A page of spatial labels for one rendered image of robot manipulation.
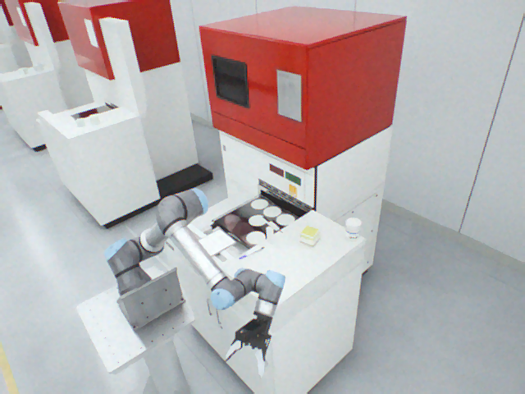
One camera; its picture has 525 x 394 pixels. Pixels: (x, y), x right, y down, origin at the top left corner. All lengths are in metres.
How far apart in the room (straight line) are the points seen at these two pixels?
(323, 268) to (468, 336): 1.43
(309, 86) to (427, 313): 1.85
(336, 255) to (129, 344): 0.98
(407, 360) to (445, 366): 0.22
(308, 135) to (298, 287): 0.70
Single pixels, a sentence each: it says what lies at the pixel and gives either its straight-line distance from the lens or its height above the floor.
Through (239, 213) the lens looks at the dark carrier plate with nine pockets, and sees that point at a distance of 2.19.
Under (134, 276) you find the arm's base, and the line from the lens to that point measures 1.76.
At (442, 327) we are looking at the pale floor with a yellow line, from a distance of 2.92.
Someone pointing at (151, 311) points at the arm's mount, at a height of 0.88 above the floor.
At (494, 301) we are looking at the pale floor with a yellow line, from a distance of 3.21.
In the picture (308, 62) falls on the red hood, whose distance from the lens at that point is 1.72.
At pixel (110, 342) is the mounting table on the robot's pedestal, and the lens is 1.83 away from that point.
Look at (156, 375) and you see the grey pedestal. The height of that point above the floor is 0.38.
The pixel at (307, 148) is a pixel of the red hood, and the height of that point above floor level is 1.35.
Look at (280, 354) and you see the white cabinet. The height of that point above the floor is 0.64.
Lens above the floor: 2.18
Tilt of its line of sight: 35 degrees down
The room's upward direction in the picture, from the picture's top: 4 degrees counter-clockwise
